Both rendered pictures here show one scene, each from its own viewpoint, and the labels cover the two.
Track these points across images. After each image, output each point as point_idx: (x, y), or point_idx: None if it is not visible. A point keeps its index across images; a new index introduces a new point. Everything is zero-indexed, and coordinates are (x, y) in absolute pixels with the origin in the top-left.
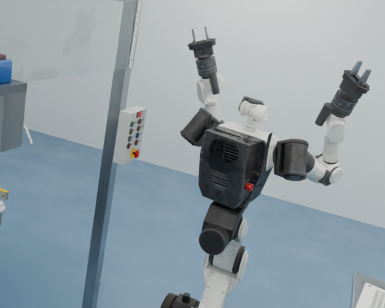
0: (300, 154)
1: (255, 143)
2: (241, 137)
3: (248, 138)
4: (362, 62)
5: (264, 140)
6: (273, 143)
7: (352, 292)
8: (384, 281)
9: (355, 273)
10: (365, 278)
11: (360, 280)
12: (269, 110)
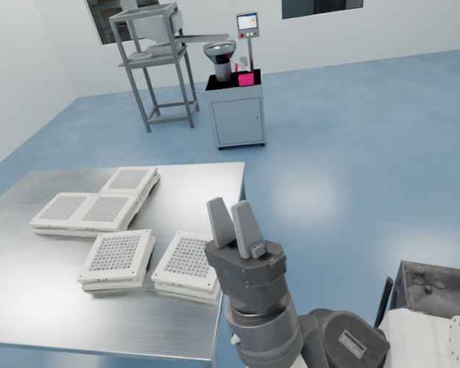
0: (323, 313)
1: (403, 281)
2: (439, 286)
3: (417, 266)
4: (231, 207)
5: (403, 307)
6: (392, 338)
7: (219, 315)
8: (177, 357)
9: (210, 355)
10: (201, 348)
11: (207, 339)
12: None
